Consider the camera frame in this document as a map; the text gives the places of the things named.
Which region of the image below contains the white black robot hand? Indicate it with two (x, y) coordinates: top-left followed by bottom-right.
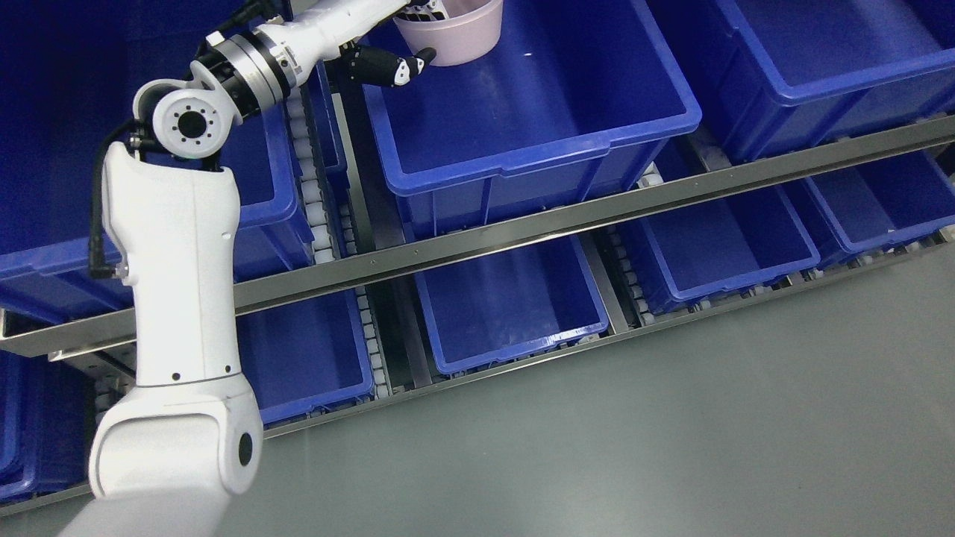
(293, 1), (451, 88)

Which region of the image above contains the pink bowl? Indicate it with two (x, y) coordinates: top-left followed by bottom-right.
(396, 11), (502, 67)
(393, 1), (504, 31)

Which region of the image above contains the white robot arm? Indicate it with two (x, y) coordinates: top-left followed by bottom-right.
(62, 1), (405, 536)

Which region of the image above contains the blue bin upper middle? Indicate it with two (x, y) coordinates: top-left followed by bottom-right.
(363, 1), (702, 241)

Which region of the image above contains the blue bin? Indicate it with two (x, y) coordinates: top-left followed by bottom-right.
(649, 1), (954, 163)
(1, 1), (313, 325)
(237, 290), (375, 427)
(415, 236), (610, 377)
(617, 186), (821, 315)
(1, 351), (93, 503)
(363, 1), (702, 241)
(783, 151), (954, 271)

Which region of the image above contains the blue bin lower middle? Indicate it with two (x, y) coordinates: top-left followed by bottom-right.
(415, 236), (610, 377)

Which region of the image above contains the blue bin upper left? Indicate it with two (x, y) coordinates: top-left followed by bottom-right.
(1, 1), (313, 325)

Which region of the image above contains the blue bin lower left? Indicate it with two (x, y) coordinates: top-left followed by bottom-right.
(237, 290), (375, 427)

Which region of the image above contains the blue bin upper right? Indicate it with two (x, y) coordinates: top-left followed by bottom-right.
(649, 1), (954, 163)

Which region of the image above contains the blue bin bottom left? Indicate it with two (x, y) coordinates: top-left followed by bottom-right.
(1, 351), (93, 503)

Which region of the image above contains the blue bin lower far right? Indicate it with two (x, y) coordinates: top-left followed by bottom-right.
(783, 151), (954, 271)

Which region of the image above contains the metal shelf rack frame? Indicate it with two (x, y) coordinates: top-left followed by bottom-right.
(0, 112), (955, 519)

